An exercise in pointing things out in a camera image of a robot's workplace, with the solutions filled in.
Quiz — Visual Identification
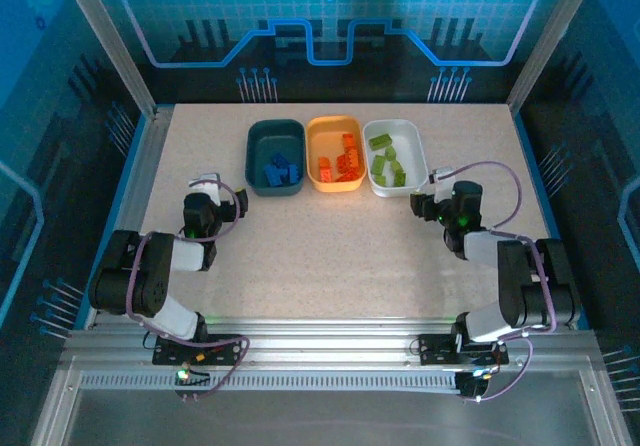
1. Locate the white plastic container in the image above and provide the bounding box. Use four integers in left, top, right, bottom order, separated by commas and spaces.
362, 118, 428, 199

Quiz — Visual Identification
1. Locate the dark teal plastic container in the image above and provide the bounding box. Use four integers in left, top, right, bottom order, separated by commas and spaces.
245, 118, 307, 198

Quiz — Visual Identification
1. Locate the orange plastic container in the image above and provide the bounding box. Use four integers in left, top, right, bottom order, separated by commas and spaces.
305, 115, 364, 195

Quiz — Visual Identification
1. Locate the grey metal front panel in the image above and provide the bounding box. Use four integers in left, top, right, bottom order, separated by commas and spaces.
29, 368, 634, 446

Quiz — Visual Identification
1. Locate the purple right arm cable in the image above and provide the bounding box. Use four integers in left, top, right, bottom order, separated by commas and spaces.
434, 160, 560, 403

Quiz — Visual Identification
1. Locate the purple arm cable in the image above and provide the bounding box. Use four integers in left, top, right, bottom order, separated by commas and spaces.
124, 179, 251, 402
434, 160, 560, 403

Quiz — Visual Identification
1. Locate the aluminium side frame rail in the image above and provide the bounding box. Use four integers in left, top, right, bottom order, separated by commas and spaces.
84, 105, 175, 330

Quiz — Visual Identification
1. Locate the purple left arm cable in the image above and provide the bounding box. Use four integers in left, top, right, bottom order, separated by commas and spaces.
124, 179, 251, 402

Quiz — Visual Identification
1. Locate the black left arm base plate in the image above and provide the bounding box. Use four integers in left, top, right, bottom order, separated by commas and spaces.
152, 333, 246, 367

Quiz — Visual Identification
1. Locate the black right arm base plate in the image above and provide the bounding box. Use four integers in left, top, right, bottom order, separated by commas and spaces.
417, 333, 510, 367

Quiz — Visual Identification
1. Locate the aluminium front frame rail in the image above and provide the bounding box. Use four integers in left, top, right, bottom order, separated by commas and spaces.
62, 315, 599, 367

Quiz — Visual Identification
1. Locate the right aluminium frame post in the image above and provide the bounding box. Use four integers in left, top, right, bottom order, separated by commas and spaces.
504, 0, 591, 113

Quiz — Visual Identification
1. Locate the aluminium frame post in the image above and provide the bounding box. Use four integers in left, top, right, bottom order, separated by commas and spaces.
54, 0, 161, 117
504, 0, 591, 113

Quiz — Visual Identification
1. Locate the left aluminium frame post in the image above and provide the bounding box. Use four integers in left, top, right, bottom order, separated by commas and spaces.
54, 0, 161, 117

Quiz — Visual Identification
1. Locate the slotted grey cable duct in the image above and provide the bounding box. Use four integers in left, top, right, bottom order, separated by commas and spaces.
79, 373, 461, 393

